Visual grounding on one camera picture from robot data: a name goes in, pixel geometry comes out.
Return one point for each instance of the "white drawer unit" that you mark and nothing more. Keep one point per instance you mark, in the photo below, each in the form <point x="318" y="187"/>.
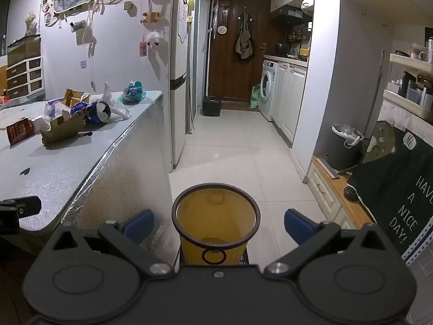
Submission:
<point x="25" y="78"/>

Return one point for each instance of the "green floor bag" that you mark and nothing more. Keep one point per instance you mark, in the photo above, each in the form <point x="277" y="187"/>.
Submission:
<point x="254" y="98"/>

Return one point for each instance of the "brown wooden door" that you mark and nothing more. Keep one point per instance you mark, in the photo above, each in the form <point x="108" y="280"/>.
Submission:
<point x="226" y="74"/>

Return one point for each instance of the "glass tank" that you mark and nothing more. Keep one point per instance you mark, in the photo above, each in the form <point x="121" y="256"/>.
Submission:
<point x="25" y="49"/>

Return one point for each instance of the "blue snack packet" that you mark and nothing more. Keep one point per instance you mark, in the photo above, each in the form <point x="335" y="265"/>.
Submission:
<point x="79" y="108"/>

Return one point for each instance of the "brown cardboard piece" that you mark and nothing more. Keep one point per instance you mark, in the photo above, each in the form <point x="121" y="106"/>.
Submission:
<point x="62" y="128"/>

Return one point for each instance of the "wooden wall toy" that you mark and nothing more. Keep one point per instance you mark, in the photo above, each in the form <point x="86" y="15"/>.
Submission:
<point x="152" y="17"/>

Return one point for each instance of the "white plastic bag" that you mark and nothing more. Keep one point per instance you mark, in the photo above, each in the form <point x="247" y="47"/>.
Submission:
<point x="116" y="106"/>

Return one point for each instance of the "blue soda can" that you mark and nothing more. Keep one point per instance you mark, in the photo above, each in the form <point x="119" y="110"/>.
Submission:
<point x="98" y="111"/>

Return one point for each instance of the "pink hanging tag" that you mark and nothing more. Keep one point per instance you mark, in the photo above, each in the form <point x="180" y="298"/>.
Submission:
<point x="143" y="48"/>

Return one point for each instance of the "grey bin with white liner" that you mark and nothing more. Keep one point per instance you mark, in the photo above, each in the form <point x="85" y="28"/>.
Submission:
<point x="343" y="152"/>

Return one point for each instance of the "green plastic bag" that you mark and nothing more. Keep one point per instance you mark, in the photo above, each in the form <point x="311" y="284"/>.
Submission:
<point x="133" y="92"/>

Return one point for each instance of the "low wooden-top cabinet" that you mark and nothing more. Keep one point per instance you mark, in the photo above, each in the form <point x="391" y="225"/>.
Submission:
<point x="333" y="198"/>

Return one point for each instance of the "white wall shelf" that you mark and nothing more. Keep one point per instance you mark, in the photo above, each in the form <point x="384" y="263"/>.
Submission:
<point x="411" y="96"/>

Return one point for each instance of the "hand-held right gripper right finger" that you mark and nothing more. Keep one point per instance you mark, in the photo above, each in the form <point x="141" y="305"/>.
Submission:
<point x="297" y="225"/>

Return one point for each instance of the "white round hanging utensil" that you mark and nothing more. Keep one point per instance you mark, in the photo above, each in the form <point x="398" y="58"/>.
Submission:
<point x="222" y="29"/>

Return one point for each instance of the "black printed cloth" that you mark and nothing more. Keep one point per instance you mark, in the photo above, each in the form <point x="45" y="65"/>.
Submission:
<point x="395" y="189"/>

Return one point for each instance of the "white paper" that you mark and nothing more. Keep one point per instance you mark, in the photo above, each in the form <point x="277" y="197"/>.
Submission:
<point x="41" y="124"/>

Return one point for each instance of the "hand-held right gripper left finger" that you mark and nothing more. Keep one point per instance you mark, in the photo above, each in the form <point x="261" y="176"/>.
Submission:
<point x="140" y="225"/>

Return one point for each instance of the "white refrigerator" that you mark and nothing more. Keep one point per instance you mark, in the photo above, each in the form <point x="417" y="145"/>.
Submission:
<point x="178" y="108"/>

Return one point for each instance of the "silver foil-covered table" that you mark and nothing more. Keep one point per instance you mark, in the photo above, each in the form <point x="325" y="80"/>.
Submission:
<point x="111" y="182"/>

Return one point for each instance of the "black floor box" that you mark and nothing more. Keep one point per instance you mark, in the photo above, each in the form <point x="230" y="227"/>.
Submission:
<point x="211" y="106"/>

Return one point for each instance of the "yellow trash bin brown rim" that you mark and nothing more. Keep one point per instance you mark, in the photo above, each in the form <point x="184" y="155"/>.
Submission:
<point x="216" y="243"/>

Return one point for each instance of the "black round object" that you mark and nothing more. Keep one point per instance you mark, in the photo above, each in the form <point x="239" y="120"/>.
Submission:
<point x="350" y="193"/>

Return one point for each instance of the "black cooking pot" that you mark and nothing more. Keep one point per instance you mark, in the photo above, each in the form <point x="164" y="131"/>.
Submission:
<point x="282" y="49"/>

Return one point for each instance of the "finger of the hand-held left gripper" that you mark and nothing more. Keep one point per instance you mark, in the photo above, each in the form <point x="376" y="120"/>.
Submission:
<point x="28" y="206"/>

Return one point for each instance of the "dried flowers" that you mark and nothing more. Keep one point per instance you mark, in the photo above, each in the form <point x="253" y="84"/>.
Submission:
<point x="31" y="22"/>

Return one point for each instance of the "hanging olive bag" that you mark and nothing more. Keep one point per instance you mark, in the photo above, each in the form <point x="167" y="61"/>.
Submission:
<point x="244" y="45"/>

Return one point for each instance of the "white plush sheep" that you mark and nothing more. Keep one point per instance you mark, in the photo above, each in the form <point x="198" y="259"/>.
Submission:
<point x="153" y="38"/>

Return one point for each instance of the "white washing machine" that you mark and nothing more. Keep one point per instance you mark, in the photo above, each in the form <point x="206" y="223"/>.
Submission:
<point x="269" y="88"/>

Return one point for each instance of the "yellow cardboard box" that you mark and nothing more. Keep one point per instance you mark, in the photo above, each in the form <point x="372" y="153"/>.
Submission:
<point x="75" y="97"/>

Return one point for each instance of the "white kitchen cabinets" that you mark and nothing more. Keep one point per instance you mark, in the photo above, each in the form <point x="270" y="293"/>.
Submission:
<point x="289" y="101"/>

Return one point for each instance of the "black range hood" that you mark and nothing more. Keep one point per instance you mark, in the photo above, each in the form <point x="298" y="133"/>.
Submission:
<point x="291" y="14"/>

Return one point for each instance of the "yellow fridge clip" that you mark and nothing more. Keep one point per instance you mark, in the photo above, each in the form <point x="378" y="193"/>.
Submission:
<point x="191" y="4"/>

